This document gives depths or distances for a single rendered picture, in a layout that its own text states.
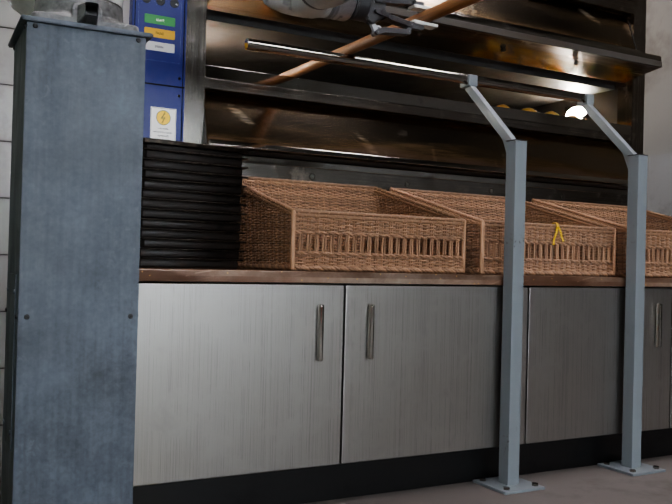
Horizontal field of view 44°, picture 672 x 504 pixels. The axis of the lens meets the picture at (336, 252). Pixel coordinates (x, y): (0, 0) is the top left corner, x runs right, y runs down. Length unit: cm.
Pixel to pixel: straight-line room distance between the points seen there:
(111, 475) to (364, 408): 81
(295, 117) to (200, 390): 106
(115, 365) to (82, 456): 16
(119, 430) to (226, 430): 50
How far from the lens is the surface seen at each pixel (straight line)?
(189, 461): 198
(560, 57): 326
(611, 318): 268
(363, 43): 230
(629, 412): 271
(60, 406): 151
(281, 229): 212
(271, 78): 265
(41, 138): 150
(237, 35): 286
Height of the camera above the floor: 61
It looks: 1 degrees up
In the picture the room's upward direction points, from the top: 2 degrees clockwise
